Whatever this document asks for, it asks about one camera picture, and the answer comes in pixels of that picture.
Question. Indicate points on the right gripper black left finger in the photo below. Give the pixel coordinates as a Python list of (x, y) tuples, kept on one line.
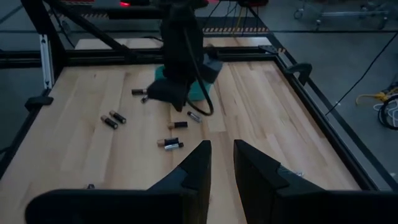
[(124, 208)]

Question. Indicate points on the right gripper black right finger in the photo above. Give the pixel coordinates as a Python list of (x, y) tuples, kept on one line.
[(311, 208)]

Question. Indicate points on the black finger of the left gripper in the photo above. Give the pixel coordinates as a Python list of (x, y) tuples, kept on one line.
[(182, 95), (161, 91)]

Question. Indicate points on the small silver battery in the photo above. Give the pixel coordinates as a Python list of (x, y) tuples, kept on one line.
[(144, 99), (298, 173)]

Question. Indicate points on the silver black battery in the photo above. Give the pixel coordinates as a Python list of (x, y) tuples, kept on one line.
[(90, 186), (194, 116), (174, 146)]

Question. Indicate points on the Duracell copper black battery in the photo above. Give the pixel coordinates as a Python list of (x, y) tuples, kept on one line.
[(109, 122)]

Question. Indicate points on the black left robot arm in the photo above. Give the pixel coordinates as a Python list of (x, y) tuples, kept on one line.
[(180, 37)]

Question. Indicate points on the green plastic bin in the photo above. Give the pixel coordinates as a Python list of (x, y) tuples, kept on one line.
[(197, 93)]

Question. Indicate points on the hazard striped floor tape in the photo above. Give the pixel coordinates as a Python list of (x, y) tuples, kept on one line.
[(233, 30)]

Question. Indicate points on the metal wheeled cart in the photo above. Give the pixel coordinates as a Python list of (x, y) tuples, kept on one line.
[(354, 14)]

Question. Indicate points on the black table frame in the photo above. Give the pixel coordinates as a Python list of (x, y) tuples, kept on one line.
[(93, 57)]

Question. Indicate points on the black frame clamp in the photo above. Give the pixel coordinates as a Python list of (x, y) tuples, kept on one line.
[(303, 67)]

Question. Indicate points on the silver aluminium post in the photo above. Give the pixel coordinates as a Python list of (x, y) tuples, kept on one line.
[(46, 62)]

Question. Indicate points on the black frame bracket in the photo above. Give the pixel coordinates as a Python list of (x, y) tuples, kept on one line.
[(38, 101)]

